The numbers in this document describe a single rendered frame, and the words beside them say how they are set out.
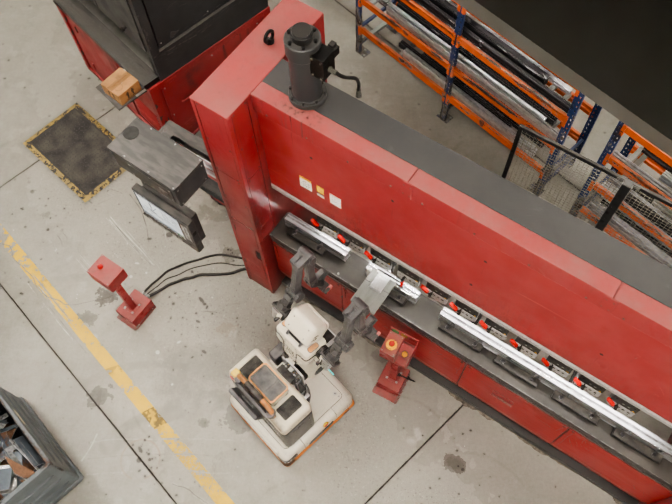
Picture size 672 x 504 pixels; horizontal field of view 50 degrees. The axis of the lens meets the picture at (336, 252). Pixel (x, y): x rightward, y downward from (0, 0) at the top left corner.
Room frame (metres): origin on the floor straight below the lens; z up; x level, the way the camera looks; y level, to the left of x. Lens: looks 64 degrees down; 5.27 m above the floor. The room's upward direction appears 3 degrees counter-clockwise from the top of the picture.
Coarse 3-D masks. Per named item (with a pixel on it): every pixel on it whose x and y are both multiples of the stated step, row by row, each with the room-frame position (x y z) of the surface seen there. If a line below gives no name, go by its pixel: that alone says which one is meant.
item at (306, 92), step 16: (288, 32) 2.36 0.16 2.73; (304, 32) 2.32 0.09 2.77; (288, 48) 2.28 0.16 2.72; (304, 48) 2.26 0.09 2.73; (320, 48) 2.30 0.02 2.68; (336, 48) 2.33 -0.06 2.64; (304, 64) 2.25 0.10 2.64; (320, 64) 2.21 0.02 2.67; (304, 80) 2.26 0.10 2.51; (320, 80) 2.31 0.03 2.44; (304, 96) 2.26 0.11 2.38; (320, 96) 2.30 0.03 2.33
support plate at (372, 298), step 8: (376, 272) 1.91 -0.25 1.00; (368, 280) 1.85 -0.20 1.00; (360, 288) 1.80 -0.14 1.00; (368, 288) 1.80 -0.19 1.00; (384, 288) 1.79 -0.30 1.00; (392, 288) 1.79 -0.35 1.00; (360, 296) 1.75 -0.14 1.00; (368, 296) 1.74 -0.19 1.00; (376, 296) 1.74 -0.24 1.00; (384, 296) 1.74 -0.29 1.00; (368, 304) 1.69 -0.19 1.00; (376, 304) 1.69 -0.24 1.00
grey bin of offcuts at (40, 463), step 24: (0, 408) 1.37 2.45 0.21; (24, 408) 1.35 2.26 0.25; (0, 432) 1.11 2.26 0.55; (24, 432) 1.07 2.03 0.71; (48, 432) 1.19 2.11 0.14; (0, 456) 0.96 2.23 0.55; (24, 456) 0.95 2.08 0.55; (48, 456) 0.93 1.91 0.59; (0, 480) 0.80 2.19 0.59; (24, 480) 0.81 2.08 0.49; (48, 480) 0.80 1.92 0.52; (72, 480) 0.84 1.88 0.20
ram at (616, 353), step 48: (288, 144) 2.26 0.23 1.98; (288, 192) 2.30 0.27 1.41; (336, 192) 2.07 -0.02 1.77; (384, 192) 1.88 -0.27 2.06; (384, 240) 1.87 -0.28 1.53; (432, 240) 1.69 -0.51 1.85; (480, 240) 1.54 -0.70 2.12; (480, 288) 1.49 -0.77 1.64; (528, 288) 1.36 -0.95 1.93; (528, 336) 1.28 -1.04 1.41; (576, 336) 1.16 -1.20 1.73; (624, 336) 1.06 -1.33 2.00; (624, 384) 0.95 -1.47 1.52
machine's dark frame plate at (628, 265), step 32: (288, 64) 2.54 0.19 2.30; (352, 96) 2.31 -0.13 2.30; (352, 128) 2.12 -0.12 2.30; (384, 128) 2.11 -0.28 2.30; (416, 160) 1.91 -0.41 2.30; (448, 160) 1.90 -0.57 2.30; (480, 192) 1.71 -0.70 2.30; (512, 192) 1.70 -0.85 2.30; (544, 224) 1.52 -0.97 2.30; (576, 224) 1.51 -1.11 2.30; (608, 256) 1.34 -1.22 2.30; (640, 256) 1.33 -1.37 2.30; (640, 288) 1.18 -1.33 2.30
